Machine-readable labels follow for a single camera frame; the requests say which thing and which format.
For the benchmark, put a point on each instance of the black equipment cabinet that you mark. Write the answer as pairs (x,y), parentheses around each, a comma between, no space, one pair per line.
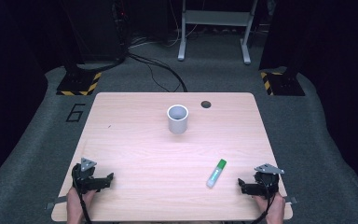
(93,28)

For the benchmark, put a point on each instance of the green and white marker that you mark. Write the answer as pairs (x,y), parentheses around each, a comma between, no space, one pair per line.
(216,173)

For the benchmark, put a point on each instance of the grey metal table bracket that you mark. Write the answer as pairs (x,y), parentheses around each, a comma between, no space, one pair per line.
(291,200)
(56,202)

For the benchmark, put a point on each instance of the person's left hand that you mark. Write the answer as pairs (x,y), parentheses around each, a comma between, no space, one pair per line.
(76,202)

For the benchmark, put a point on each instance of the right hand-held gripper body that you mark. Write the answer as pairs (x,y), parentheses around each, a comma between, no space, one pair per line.
(265,182)

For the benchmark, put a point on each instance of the white cup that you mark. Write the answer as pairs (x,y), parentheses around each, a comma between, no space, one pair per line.
(177,119)

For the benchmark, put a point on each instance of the dark round table grommet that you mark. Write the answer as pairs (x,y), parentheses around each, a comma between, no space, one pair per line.
(205,104)

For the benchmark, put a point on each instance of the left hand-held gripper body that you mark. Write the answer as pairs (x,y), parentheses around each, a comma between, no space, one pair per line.
(85,180)

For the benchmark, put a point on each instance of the black stand base striped tape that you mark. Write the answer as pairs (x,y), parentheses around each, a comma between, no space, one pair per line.
(281,83)
(80,84)

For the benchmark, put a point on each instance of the white metal desk frame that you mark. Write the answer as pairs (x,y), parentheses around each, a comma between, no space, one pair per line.
(214,18)

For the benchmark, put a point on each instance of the person's right hand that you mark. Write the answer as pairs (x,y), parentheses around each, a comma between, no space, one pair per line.
(272,207)

